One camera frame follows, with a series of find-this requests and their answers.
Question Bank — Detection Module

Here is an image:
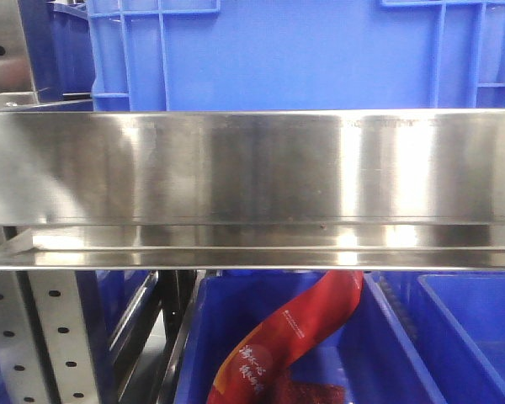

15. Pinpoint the blue bin with bag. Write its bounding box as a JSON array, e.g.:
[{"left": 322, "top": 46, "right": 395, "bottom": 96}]
[{"left": 174, "top": 273, "right": 445, "bottom": 403}]

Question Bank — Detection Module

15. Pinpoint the blue bin at right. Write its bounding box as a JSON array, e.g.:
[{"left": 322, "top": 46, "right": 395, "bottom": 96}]
[{"left": 377, "top": 271, "right": 505, "bottom": 403}]

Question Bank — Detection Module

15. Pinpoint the dark blue bin upper left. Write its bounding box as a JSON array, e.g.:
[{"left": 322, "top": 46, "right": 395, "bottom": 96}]
[{"left": 18, "top": 1, "right": 95, "bottom": 103}]

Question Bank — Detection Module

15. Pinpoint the red printed snack bag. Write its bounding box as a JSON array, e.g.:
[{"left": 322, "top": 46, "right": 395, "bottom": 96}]
[{"left": 207, "top": 270, "right": 364, "bottom": 403}]

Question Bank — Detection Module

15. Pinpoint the light blue ribbed crate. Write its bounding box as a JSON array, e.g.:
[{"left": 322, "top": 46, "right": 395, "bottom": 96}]
[{"left": 87, "top": 1, "right": 505, "bottom": 111}]

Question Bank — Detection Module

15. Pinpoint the stainless steel shelf rail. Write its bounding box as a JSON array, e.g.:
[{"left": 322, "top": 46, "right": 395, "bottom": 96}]
[{"left": 0, "top": 109, "right": 505, "bottom": 271}]

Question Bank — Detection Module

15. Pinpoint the perforated steel upright post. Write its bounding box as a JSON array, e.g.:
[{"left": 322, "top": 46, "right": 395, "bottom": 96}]
[{"left": 0, "top": 270, "right": 115, "bottom": 403}]

